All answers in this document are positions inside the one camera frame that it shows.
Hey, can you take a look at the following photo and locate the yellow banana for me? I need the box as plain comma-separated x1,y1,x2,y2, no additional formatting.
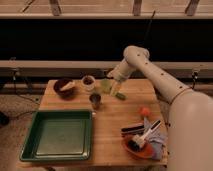
60,82,75,91

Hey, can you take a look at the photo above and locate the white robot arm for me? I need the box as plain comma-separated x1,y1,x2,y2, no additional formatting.
109,46,213,171

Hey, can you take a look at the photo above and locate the small metal cup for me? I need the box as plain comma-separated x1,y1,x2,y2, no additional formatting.
89,93,101,109

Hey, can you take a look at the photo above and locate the white ceramic cup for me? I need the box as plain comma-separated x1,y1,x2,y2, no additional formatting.
81,75,95,91

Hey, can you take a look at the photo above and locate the wooden table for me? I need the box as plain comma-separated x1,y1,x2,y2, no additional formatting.
20,79,168,167

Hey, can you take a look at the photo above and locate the orange ball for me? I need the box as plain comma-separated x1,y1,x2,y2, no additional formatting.
139,107,151,117

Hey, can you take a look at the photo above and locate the dark brown bowl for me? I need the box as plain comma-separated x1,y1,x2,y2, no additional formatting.
53,78,76,99

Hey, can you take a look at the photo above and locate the black striped sponge block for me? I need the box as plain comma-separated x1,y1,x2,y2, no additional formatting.
121,124,145,135

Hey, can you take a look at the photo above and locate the white dish brush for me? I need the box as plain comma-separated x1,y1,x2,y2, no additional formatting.
132,120,161,149

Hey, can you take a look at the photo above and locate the orange plate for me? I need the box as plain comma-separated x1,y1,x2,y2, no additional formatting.
121,134,155,159

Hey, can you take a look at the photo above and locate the green plastic tray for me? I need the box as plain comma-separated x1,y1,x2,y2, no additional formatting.
20,110,93,162

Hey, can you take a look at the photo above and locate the black power cable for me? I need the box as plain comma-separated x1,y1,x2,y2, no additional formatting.
142,9,157,49

